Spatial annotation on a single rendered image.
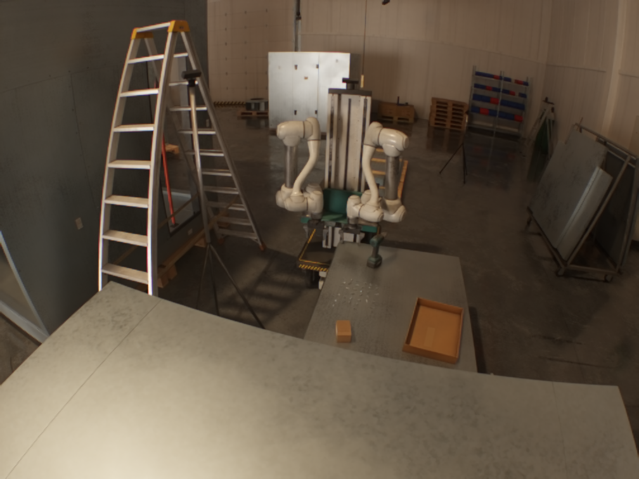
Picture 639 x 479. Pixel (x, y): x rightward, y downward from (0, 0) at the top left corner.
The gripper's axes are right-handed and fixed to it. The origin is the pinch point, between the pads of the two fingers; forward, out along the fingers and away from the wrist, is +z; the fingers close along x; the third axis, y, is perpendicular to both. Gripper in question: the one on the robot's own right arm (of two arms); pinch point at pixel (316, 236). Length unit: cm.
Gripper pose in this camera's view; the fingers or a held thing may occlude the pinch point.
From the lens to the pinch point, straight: 275.0
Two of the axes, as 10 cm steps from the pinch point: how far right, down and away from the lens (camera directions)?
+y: 2.3, -4.9, 8.4
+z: -0.3, 8.6, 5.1
